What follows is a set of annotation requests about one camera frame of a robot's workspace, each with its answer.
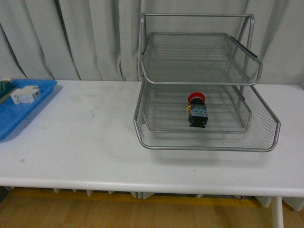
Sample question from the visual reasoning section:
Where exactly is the red emergency stop button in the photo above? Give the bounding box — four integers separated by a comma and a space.
187, 92, 208, 128

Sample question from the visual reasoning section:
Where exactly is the white curtain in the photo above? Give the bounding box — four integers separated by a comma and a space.
0, 0, 304, 86

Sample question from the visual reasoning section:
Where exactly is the white circuit breaker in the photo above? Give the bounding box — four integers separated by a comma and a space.
10, 85, 41, 104

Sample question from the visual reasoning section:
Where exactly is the blue plastic tray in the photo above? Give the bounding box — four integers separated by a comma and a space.
0, 79, 57, 140

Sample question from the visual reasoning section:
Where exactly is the white table leg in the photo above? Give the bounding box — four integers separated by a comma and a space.
271, 197, 284, 228

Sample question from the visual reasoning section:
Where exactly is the silver rack frame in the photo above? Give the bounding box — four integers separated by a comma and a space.
138, 12, 256, 129

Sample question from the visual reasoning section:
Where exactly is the green knife switch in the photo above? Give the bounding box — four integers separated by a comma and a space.
0, 78, 17, 104

